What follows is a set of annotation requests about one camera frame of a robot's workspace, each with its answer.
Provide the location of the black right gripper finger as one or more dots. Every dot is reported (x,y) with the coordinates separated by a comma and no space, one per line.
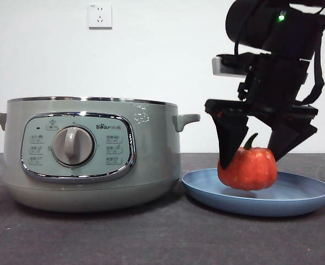
(289,138)
(230,138)

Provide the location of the orange pumpkin with green stem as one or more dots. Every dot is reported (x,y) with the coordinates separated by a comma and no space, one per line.
(248,172)

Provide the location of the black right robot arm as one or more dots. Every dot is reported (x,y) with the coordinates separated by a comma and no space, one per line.
(262,25)

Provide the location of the blue round plate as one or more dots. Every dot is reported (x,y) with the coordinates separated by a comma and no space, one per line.
(303,204)

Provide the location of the pale green electric steamer pot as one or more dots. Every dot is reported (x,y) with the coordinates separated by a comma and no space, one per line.
(151,154)

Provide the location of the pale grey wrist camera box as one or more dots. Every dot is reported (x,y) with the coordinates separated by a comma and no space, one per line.
(220,67)

